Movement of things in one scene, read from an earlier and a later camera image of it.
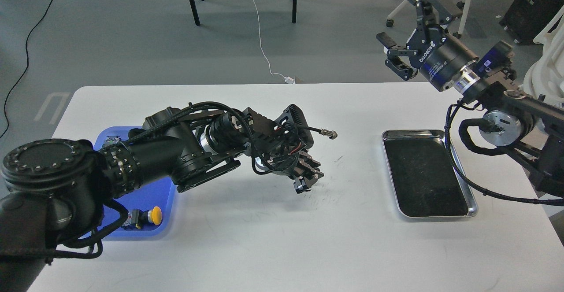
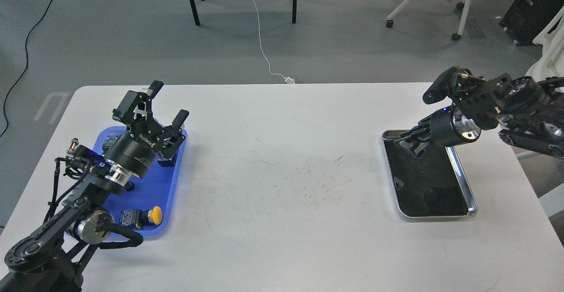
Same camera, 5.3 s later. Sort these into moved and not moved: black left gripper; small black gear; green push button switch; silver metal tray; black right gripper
Moved: small black gear; black right gripper; black left gripper
Not moved: green push button switch; silver metal tray
